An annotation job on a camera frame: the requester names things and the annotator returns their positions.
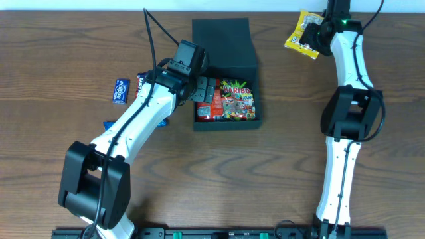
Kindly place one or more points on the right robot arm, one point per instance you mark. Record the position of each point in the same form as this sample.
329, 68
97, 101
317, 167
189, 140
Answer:
346, 120

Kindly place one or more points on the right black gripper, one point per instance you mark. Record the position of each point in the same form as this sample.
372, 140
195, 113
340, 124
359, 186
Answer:
309, 36

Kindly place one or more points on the dark green box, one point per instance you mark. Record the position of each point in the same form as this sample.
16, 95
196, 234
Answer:
231, 54

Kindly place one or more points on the red snack bag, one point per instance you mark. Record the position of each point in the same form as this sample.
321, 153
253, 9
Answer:
215, 111

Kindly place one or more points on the blue Oreo cookie pack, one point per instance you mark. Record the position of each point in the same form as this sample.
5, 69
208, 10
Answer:
108, 124

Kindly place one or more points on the black Haribo candy bag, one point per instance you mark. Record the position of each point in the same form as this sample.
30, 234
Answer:
237, 100

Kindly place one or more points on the blue Eclipse gum pack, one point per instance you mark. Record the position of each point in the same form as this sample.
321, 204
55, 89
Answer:
121, 90

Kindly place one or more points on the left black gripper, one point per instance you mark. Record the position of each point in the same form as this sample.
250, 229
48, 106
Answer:
200, 95

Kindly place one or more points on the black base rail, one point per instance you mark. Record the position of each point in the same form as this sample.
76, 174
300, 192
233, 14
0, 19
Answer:
285, 233

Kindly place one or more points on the purple Dairy Milk bar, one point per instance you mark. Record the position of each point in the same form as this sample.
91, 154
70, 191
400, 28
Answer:
139, 83

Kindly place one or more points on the yellow candy bag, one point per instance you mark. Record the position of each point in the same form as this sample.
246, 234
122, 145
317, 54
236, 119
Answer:
293, 42

